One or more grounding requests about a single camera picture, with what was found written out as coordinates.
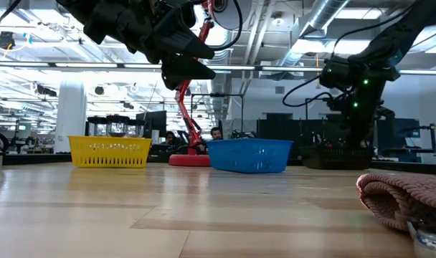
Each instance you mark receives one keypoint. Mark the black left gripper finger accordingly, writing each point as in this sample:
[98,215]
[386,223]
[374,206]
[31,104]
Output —
[185,70]
[182,39]

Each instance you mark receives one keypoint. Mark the pink cloth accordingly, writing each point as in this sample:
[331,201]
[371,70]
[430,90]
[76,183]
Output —
[401,193]

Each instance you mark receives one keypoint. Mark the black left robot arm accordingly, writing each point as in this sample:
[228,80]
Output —
[74,7]

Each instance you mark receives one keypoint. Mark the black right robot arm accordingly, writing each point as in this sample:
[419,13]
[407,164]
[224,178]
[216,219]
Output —
[365,93]

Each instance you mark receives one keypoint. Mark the black plastic basket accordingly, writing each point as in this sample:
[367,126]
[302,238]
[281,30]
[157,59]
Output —
[336,159]

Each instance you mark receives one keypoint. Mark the black monitor workstation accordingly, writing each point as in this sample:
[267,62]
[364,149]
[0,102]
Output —
[404,129]

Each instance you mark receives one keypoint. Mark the long strip light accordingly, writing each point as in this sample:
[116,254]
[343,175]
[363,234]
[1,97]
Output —
[85,65]

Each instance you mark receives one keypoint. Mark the black monitor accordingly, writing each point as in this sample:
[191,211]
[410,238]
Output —
[151,123]

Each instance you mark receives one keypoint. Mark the person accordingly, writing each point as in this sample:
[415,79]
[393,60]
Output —
[170,138]
[216,133]

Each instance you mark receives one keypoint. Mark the red desk lamp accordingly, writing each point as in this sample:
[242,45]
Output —
[189,160]

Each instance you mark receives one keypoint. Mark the white pillar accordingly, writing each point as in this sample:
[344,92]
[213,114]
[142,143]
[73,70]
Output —
[71,107]

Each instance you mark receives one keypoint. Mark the blue plastic basket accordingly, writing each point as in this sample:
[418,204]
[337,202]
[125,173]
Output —
[250,156]

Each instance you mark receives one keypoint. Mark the yellow plastic basket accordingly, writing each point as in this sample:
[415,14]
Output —
[110,152]

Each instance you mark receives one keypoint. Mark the black ceiling device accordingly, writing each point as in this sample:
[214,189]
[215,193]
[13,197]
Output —
[4,39]

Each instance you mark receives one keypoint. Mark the black partition wall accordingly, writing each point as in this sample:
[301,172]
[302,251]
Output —
[275,132]

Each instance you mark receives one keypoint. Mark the black aluminium table frame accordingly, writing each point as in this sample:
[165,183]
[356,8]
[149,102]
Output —
[31,159]

